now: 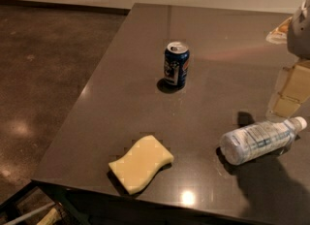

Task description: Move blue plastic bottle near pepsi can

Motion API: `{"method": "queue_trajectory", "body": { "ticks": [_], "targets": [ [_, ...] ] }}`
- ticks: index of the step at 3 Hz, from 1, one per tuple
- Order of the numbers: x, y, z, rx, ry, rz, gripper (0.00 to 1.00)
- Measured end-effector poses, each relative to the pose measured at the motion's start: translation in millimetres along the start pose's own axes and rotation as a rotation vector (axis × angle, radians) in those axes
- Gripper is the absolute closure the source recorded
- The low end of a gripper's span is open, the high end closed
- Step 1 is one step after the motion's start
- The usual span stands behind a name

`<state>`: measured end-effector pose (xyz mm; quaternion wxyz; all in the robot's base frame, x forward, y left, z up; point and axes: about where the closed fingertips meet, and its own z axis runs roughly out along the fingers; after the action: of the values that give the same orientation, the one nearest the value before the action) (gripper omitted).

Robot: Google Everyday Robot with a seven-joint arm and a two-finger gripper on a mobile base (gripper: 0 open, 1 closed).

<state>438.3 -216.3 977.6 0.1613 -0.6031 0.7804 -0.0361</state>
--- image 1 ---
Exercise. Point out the clear blue-label plastic bottle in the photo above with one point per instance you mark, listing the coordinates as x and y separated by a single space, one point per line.
247 143

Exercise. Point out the grey rod under table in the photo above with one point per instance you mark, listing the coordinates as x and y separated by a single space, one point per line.
30 214

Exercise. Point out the blue pepsi can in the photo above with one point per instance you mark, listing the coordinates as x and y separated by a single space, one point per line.
176 64

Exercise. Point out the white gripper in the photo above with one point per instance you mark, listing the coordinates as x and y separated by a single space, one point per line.
300 31

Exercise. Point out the yellow wavy sponge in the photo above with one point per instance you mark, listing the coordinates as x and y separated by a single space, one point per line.
140 164

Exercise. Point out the yellow object under table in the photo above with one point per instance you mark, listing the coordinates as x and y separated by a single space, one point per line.
51 218

